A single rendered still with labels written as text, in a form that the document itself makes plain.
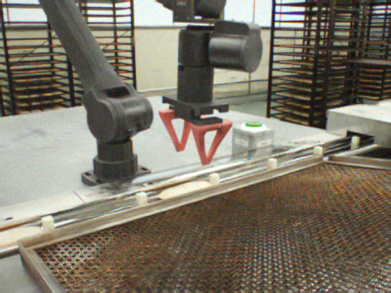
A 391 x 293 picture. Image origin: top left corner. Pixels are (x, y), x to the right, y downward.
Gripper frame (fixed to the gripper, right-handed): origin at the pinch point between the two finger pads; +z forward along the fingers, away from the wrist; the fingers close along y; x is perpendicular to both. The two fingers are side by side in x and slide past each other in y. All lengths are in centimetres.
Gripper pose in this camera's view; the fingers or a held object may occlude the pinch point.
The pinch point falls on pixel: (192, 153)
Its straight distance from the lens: 64.2
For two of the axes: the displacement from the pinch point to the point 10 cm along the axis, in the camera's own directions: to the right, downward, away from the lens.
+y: -5.7, -2.8, 7.7
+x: -8.2, 1.5, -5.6
